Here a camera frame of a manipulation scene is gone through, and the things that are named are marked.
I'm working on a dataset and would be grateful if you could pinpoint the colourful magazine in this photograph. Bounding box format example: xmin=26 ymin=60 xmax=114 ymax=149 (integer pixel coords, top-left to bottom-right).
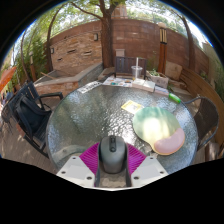
xmin=101 ymin=76 xmax=134 ymax=88

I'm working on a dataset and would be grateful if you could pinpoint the thick tree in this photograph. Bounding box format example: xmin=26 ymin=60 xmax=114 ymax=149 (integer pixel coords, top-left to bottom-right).
xmin=69 ymin=0 xmax=127 ymax=70

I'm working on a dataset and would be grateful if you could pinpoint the wooden lamp post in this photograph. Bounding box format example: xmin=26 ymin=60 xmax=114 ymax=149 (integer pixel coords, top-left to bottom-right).
xmin=157 ymin=22 xmax=169 ymax=75

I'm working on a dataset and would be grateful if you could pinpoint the green mouse pad pink rest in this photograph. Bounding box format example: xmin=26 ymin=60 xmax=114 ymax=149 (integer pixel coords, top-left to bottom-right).
xmin=132 ymin=106 xmax=186 ymax=157

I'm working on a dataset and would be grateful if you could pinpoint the curved wooden bench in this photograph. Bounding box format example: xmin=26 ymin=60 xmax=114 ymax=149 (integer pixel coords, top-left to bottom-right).
xmin=179 ymin=67 xmax=224 ymax=158

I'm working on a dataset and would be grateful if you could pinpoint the pale blue booklet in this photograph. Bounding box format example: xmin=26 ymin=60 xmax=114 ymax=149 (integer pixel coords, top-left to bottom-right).
xmin=153 ymin=85 xmax=170 ymax=96

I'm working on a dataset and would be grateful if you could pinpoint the black and white leaflet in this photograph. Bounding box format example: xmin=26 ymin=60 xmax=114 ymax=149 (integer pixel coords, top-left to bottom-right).
xmin=76 ymin=80 xmax=103 ymax=95

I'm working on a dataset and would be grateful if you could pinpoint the slim tree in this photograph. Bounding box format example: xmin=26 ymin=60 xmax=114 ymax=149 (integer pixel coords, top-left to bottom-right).
xmin=173 ymin=9 xmax=197 ymax=72

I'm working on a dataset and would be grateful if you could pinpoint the dark brown wooden chair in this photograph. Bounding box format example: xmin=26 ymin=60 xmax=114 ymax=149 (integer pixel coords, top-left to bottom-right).
xmin=113 ymin=55 xmax=149 ymax=80

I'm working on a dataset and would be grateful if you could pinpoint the yellow card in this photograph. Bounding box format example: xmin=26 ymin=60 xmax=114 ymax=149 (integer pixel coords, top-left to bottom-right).
xmin=120 ymin=99 xmax=144 ymax=115

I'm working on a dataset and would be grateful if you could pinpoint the clear plastic cup with straw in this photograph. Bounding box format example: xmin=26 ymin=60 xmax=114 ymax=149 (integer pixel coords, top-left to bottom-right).
xmin=130 ymin=57 xmax=144 ymax=81

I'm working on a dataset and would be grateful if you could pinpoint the white square planter with plant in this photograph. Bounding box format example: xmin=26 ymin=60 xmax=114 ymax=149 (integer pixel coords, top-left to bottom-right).
xmin=146 ymin=68 xmax=170 ymax=90

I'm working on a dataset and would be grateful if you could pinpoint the black slatted chair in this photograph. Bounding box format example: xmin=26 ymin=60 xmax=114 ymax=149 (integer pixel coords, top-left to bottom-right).
xmin=1 ymin=81 xmax=64 ymax=158

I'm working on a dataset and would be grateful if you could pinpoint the grey computer mouse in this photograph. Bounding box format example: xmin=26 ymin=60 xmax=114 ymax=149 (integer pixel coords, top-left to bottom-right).
xmin=98 ymin=134 xmax=128 ymax=175

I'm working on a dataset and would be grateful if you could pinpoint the grey wall box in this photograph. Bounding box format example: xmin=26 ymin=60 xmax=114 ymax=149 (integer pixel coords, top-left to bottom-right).
xmin=115 ymin=48 xmax=126 ymax=58

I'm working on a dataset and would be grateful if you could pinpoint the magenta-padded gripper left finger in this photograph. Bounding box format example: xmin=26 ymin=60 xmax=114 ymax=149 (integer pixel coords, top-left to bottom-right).
xmin=55 ymin=141 xmax=102 ymax=188

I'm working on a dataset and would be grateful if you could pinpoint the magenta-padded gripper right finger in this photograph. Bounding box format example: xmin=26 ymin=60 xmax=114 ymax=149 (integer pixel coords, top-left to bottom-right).
xmin=124 ymin=142 xmax=169 ymax=188

